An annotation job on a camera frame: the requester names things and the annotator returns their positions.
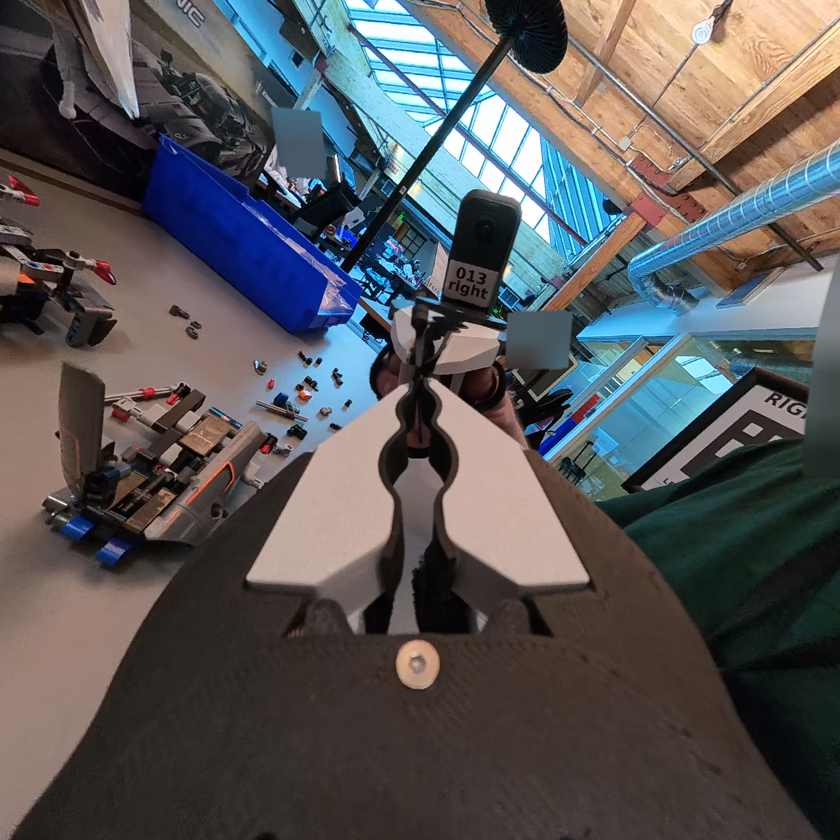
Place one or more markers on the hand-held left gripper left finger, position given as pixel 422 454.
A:
pixel 321 525

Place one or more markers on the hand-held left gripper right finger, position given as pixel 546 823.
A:
pixel 512 525

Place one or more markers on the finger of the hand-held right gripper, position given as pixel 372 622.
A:
pixel 403 334
pixel 469 348

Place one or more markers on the small black lego panel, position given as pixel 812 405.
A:
pixel 420 358

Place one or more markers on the grey lego assembly orange stripe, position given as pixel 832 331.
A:
pixel 197 485

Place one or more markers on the lego car chassis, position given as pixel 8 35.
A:
pixel 59 295

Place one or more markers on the scattered small lego pieces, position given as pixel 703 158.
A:
pixel 303 394

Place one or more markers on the dark lego box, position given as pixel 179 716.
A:
pixel 197 98

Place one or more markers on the person's right hand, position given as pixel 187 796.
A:
pixel 510 420

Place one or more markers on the clear plastic bags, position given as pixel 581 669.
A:
pixel 331 289

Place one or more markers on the black pole with ribbed disc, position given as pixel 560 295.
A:
pixel 459 105

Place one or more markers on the blue plastic bin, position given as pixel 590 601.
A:
pixel 229 229

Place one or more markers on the black framed sign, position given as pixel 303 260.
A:
pixel 754 426

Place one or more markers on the silver spiral duct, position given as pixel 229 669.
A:
pixel 722 223

